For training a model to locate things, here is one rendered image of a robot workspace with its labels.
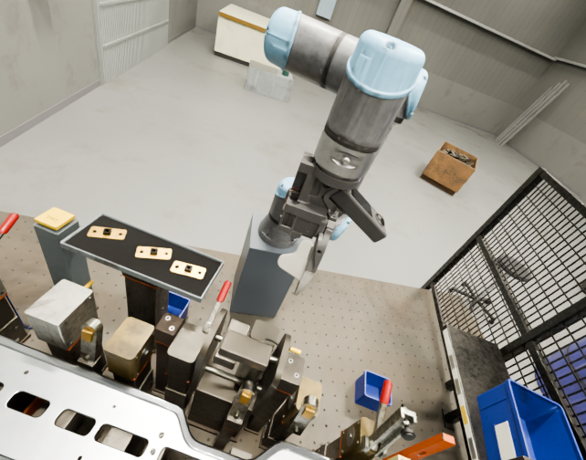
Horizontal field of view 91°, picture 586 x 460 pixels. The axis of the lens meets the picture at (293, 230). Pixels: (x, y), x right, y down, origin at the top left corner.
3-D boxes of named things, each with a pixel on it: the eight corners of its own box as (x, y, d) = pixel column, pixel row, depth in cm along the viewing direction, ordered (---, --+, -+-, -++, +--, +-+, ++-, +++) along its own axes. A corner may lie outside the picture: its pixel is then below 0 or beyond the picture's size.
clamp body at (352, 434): (307, 475, 89) (358, 447, 67) (312, 439, 97) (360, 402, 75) (326, 483, 89) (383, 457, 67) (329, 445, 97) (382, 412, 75)
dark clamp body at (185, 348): (161, 408, 90) (164, 352, 66) (180, 371, 99) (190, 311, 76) (182, 416, 90) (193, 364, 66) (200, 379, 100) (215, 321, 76)
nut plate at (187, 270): (169, 271, 73) (169, 268, 73) (174, 261, 76) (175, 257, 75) (202, 279, 75) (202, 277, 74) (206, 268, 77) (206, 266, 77)
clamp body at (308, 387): (256, 447, 90) (293, 408, 67) (266, 411, 99) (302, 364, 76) (276, 454, 91) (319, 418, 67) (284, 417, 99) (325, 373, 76)
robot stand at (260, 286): (234, 275, 137) (253, 211, 112) (275, 281, 141) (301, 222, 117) (229, 311, 122) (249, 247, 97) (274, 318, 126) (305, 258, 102)
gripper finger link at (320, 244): (302, 265, 46) (320, 214, 46) (312, 268, 46) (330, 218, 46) (304, 272, 41) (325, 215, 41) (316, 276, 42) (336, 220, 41)
